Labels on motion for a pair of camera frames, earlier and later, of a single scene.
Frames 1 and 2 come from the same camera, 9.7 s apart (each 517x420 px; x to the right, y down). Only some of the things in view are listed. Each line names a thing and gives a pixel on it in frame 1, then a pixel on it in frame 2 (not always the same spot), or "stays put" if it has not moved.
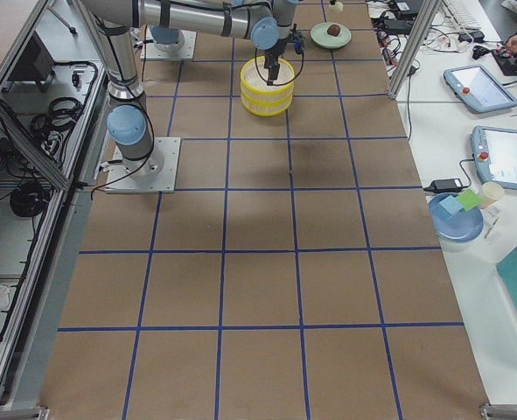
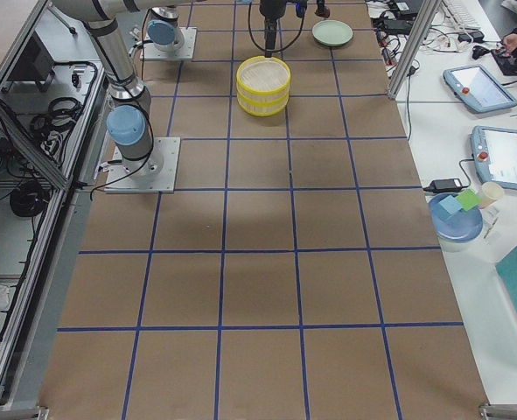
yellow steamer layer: [254, 80] stays put
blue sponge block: [451, 205] stays put
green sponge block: [469, 199] stays put
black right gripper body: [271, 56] → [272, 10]
